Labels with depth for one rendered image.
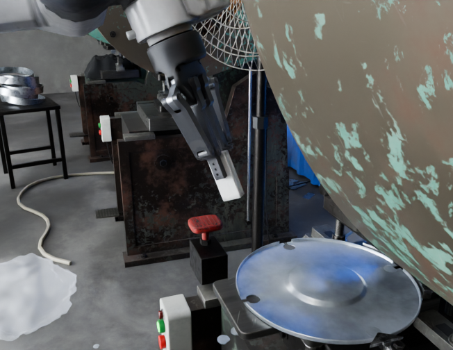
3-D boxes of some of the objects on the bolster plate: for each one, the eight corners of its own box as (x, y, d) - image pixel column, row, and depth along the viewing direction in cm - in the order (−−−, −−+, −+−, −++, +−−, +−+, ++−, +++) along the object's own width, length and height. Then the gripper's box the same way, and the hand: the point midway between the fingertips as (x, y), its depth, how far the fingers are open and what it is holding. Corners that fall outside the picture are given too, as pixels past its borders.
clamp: (344, 284, 89) (349, 236, 85) (301, 244, 103) (304, 201, 100) (370, 278, 90) (376, 231, 87) (325, 239, 105) (328, 198, 102)
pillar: (451, 318, 74) (467, 240, 70) (441, 310, 76) (456, 233, 71) (462, 315, 75) (478, 237, 70) (451, 307, 77) (467, 231, 72)
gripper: (172, 42, 70) (229, 186, 75) (121, 53, 58) (192, 221, 64) (214, 23, 66) (271, 176, 71) (169, 32, 55) (240, 212, 60)
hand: (225, 176), depth 67 cm, fingers closed
